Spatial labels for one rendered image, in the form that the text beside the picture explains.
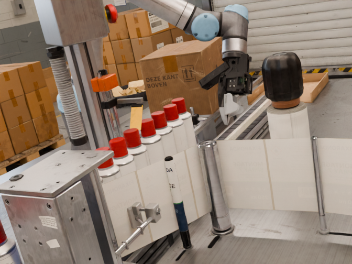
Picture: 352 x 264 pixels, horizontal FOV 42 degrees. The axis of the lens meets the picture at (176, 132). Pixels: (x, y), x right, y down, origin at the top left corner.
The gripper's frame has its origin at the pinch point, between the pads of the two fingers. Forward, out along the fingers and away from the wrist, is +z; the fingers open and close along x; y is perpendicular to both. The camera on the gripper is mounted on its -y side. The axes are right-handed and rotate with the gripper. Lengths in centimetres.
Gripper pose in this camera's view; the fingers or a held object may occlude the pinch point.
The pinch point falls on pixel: (223, 120)
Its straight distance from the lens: 140.5
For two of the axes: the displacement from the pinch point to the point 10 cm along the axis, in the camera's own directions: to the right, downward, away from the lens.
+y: 8.6, -0.1, -5.1
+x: 5.0, 1.6, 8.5
